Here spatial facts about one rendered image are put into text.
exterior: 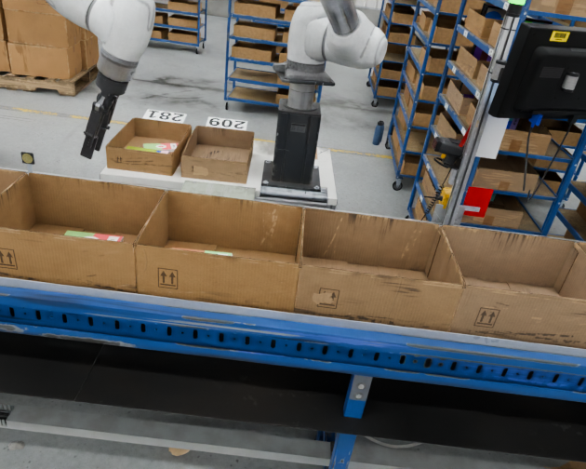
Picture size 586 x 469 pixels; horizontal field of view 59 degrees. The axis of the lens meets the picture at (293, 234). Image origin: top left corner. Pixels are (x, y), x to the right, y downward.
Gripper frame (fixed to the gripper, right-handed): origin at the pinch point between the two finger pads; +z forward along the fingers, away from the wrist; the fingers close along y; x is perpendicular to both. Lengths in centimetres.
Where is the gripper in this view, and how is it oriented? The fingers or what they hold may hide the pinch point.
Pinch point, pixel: (93, 142)
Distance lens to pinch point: 150.4
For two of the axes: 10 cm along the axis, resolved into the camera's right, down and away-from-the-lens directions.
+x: -8.9, -4.1, -1.9
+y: 0.5, -5.1, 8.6
